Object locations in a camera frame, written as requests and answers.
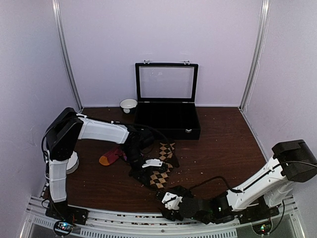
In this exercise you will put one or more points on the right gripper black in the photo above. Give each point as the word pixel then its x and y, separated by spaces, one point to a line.
pixel 181 190

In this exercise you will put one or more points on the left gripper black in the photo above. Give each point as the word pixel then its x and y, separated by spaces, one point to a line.
pixel 132 170

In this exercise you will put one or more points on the black tan argyle sock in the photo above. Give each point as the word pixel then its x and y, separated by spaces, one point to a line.
pixel 158 179

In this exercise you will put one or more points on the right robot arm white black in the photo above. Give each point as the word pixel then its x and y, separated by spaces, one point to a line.
pixel 255 199

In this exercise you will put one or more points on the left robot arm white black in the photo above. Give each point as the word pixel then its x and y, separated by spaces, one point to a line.
pixel 60 139

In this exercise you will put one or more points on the maroon orange-toed sock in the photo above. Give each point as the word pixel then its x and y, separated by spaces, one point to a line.
pixel 110 157

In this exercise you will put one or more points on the white fluted dish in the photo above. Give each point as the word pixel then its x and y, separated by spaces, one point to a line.
pixel 73 163

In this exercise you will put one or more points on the small white bowl dark rim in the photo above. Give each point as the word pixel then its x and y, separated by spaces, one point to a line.
pixel 128 106

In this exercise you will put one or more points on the black display case glass lid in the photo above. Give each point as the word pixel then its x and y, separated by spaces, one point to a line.
pixel 166 95

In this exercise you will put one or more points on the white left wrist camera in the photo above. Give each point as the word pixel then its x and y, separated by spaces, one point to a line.
pixel 152 163

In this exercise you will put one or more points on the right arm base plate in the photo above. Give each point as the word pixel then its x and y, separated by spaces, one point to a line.
pixel 257 211

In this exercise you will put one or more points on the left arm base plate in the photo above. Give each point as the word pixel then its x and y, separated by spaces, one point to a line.
pixel 67 214

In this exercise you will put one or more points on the aluminium front rail frame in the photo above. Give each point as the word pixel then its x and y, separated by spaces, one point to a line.
pixel 111 224

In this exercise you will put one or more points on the left aluminium corner post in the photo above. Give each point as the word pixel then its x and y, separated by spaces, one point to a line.
pixel 65 55

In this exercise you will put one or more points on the aluminium corner post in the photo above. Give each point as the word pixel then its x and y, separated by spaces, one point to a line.
pixel 65 55
pixel 257 51

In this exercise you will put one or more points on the right aluminium corner post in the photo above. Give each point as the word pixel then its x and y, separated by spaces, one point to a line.
pixel 257 51

